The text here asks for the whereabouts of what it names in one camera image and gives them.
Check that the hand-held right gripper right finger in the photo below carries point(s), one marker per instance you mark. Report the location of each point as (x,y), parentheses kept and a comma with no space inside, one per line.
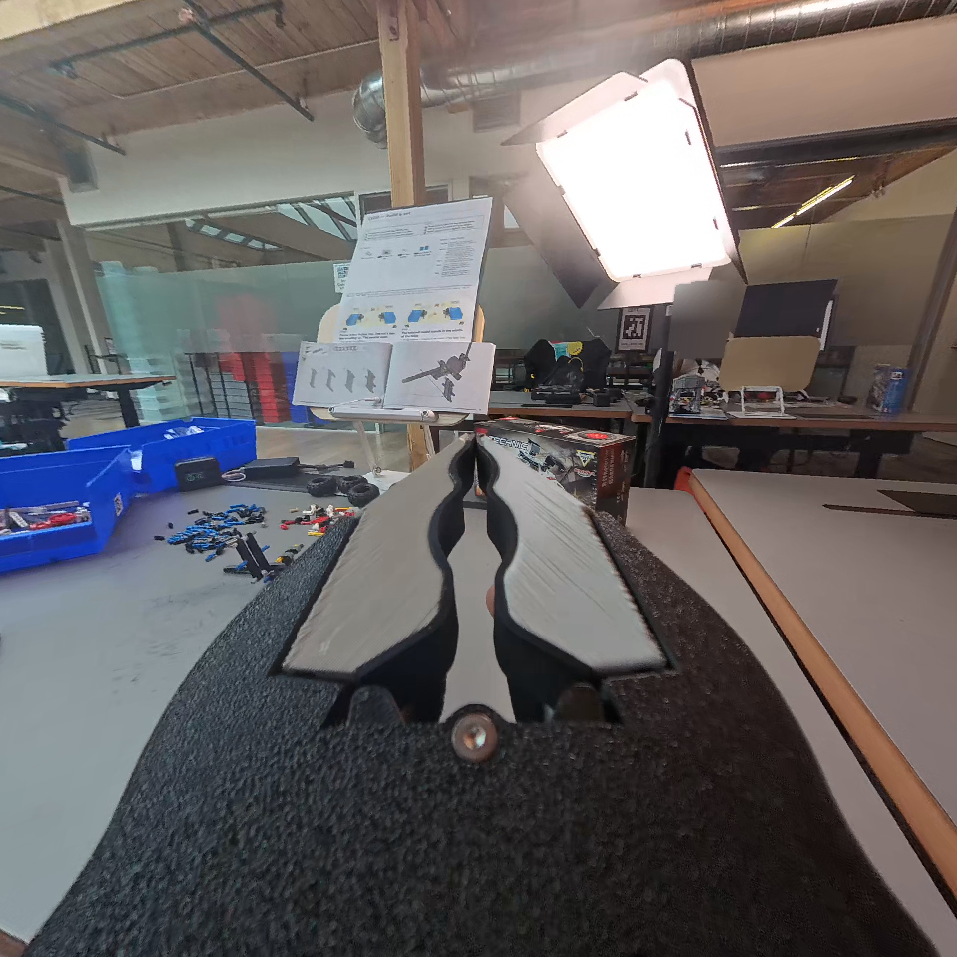
(568,590)

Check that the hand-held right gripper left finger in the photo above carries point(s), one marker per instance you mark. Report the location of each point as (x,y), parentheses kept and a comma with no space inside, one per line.
(374,590)

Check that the white desk with orange edge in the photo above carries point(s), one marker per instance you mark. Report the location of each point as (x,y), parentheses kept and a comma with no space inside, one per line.
(860,576)

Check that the background long desk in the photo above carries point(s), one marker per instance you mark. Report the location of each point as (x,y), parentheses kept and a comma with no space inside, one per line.
(807,422)

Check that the black toy tyre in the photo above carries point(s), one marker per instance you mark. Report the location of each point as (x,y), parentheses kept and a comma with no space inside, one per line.
(364,494)
(321,486)
(351,481)

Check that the toy truck set box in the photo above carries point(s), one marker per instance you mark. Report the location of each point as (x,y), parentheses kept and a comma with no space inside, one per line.
(594,463)

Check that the black power adapter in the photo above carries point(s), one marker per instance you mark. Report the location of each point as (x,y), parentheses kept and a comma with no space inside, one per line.
(271,469)

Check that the pile of small building pieces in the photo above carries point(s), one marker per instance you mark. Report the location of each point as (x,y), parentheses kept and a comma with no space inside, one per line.
(217,520)

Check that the black light stand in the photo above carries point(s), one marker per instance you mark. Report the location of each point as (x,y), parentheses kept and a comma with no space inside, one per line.
(659,404)

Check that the black device with display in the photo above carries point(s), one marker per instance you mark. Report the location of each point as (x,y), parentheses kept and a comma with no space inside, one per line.
(198,474)

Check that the blue plastic bin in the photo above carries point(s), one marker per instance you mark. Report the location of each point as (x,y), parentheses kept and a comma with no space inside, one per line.
(217,448)
(45,538)

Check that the open building booklet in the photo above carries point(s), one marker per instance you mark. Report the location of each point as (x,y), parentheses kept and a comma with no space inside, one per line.
(433,377)

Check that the black bag with colourful print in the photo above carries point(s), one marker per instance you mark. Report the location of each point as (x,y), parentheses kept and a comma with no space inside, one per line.
(568,363)

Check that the red and blue storage racks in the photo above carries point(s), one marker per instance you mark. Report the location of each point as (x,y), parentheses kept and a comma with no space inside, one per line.
(254,374)

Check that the black and white marker sign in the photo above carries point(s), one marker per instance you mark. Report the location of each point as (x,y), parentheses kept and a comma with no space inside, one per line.
(634,327)

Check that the printed instruction sheet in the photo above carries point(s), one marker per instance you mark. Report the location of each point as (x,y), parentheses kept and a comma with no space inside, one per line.
(419,262)

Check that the background wooden table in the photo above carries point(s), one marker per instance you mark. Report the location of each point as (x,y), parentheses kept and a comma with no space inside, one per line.
(90,383)

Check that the blue toy box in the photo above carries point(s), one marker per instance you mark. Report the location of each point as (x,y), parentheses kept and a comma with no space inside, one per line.
(890,389)

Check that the studio light panel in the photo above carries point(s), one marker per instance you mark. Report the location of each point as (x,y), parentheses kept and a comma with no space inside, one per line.
(635,172)

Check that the white storage box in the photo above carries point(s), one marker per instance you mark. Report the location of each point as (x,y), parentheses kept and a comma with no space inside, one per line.
(22,351)

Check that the black built toy frame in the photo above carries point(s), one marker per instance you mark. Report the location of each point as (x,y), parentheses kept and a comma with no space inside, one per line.
(258,561)

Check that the wooden post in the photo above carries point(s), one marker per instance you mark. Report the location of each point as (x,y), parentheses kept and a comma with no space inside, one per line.
(404,112)

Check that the silver ventilation duct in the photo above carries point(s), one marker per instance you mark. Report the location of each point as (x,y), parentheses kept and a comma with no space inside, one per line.
(368,105)

